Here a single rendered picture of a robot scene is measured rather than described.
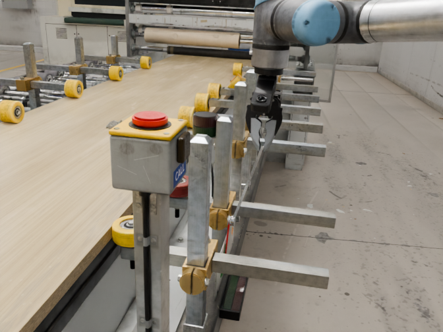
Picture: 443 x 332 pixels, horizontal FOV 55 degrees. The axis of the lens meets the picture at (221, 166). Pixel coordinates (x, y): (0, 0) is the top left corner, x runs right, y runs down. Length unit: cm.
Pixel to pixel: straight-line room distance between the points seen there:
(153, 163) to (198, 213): 34
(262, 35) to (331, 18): 17
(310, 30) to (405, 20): 18
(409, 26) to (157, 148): 60
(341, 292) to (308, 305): 22
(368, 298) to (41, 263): 179
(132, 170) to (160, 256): 12
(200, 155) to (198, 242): 18
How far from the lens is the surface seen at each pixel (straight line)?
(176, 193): 110
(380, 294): 238
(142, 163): 47
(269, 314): 210
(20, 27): 1134
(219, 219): 105
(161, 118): 47
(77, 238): 90
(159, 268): 55
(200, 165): 75
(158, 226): 52
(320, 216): 110
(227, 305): 102
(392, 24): 93
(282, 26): 96
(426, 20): 89
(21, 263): 85
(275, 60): 103
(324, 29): 93
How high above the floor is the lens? 136
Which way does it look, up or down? 21 degrees down
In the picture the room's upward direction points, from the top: 3 degrees clockwise
